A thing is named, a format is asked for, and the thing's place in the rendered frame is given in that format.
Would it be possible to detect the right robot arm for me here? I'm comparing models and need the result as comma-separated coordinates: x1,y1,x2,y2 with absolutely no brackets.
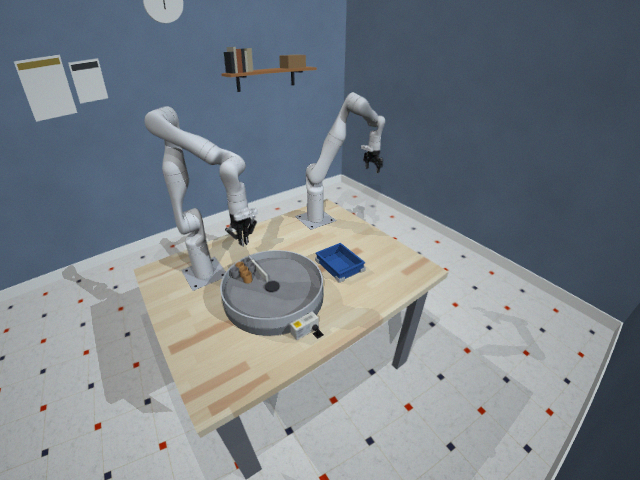
144,106,258,279

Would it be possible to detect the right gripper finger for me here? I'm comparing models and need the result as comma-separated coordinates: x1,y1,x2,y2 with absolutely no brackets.
225,224,244,247
243,219,257,245

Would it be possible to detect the blue open-top crate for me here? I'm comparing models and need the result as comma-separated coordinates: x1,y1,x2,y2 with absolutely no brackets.
315,243,365,279

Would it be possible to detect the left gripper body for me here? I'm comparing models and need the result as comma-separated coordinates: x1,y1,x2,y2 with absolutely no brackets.
368,150,380,163

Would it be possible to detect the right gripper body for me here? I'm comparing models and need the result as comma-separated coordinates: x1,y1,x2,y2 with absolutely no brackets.
229,213,251,231

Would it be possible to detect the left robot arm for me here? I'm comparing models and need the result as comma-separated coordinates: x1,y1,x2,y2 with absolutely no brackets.
306,92,385,222

